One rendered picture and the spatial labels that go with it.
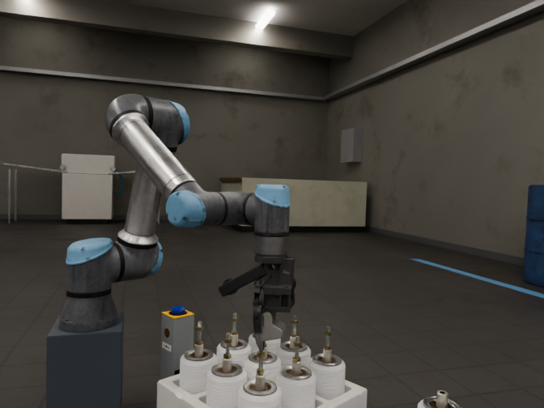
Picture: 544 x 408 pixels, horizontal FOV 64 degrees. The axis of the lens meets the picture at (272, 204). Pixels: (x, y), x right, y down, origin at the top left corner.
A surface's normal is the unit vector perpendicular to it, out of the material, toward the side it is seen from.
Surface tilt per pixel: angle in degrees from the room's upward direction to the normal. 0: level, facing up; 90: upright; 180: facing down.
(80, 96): 90
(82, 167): 90
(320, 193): 90
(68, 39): 90
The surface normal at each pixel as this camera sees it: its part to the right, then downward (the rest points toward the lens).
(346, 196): 0.29, 0.05
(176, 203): -0.65, 0.02
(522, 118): -0.96, -0.02
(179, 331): 0.69, 0.06
